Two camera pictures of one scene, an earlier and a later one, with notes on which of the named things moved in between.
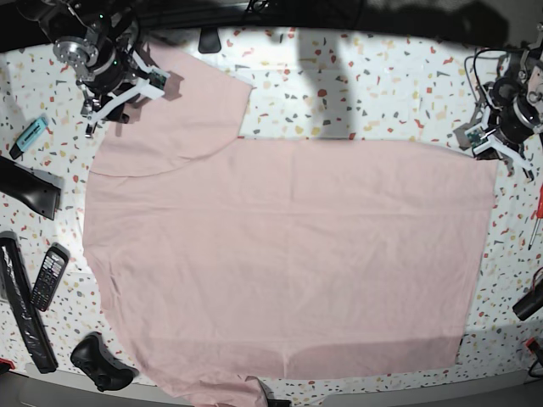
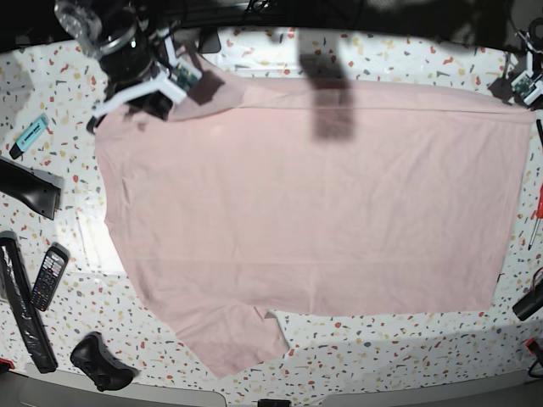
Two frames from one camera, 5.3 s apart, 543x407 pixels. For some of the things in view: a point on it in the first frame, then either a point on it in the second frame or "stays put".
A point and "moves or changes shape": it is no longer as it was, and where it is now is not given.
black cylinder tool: x=529 y=303 stays put
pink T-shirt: x=227 y=259 moves or changes shape
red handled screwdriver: x=539 y=214 stays put
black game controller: x=107 y=371 stays put
